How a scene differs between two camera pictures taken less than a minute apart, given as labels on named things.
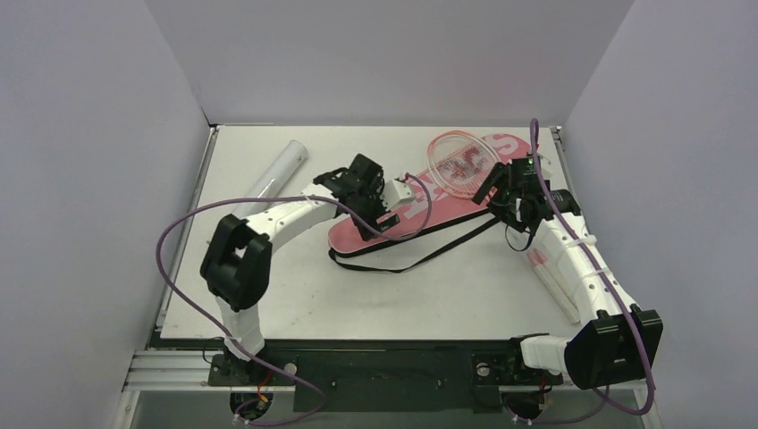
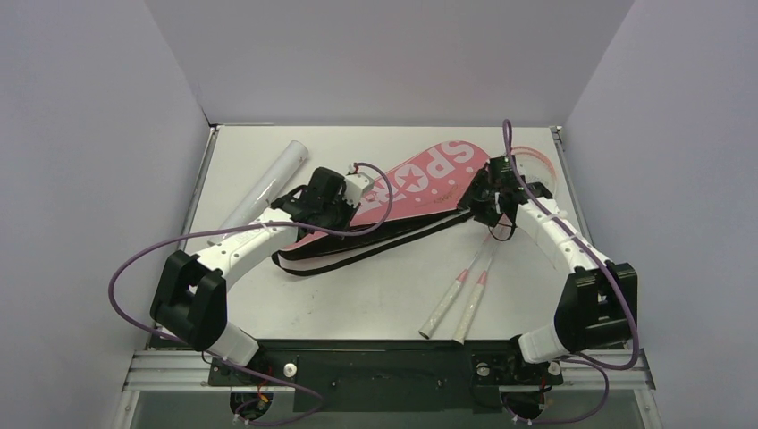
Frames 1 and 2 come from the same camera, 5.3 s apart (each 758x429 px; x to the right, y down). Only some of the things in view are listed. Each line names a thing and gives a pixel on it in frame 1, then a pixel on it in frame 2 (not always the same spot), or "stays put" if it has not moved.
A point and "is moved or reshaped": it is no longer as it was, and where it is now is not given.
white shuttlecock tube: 277,177 stays put
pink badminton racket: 462,164 -> 538,168
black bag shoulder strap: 418,264 -> 294,259
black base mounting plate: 385,374 stays put
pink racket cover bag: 429,207 is moved or reshaped
